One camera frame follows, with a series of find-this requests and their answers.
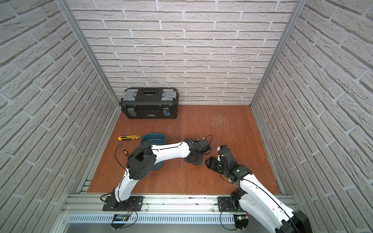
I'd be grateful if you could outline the aluminium front rail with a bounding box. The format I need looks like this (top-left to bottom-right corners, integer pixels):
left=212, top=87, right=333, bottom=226
left=59, top=194, right=301, bottom=216

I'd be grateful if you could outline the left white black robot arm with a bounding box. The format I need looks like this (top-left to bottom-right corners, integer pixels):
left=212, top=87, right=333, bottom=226
left=112, top=139, right=211, bottom=203

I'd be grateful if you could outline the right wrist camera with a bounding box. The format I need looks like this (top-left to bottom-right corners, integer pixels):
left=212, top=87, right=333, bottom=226
left=217, top=145, right=237, bottom=166

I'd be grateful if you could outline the teal plastic storage box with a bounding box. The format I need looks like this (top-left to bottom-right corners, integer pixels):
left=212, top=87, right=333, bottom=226
left=141, top=133, right=166, bottom=170

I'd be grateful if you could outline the yellow black screwdriver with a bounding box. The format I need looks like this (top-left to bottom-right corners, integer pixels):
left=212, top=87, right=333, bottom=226
left=118, top=141, right=128, bottom=156

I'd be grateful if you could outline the black plastic toolbox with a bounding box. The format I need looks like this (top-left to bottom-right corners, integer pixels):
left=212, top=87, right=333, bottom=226
left=120, top=87, right=179, bottom=119

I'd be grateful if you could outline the yellow black utility knife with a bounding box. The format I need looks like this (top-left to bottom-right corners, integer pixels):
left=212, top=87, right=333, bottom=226
left=118, top=136, right=141, bottom=141

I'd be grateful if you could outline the left controller board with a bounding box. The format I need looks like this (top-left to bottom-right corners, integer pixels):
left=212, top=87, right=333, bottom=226
left=111, top=214, right=131, bottom=230

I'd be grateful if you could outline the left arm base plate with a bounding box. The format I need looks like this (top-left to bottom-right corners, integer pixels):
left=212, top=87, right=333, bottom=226
left=103, top=196, right=144, bottom=212

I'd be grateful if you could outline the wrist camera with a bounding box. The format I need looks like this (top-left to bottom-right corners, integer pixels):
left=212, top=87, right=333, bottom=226
left=217, top=145, right=237, bottom=166
left=194, top=139, right=211, bottom=154

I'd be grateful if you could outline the controller board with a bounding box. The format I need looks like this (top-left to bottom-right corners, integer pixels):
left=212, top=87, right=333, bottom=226
left=111, top=214, right=131, bottom=230
left=234, top=215, right=249, bottom=231

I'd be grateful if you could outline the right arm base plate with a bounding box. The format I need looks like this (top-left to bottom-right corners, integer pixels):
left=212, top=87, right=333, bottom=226
left=217, top=196, right=246, bottom=213

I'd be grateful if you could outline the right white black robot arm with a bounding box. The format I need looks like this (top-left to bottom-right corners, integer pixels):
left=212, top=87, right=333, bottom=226
left=206, top=157, right=313, bottom=233

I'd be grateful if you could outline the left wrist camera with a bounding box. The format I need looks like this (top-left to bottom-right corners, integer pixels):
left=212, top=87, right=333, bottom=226
left=194, top=139, right=211, bottom=154

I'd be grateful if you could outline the right controller board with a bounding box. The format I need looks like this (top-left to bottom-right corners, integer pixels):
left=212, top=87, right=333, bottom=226
left=234, top=215, right=249, bottom=231

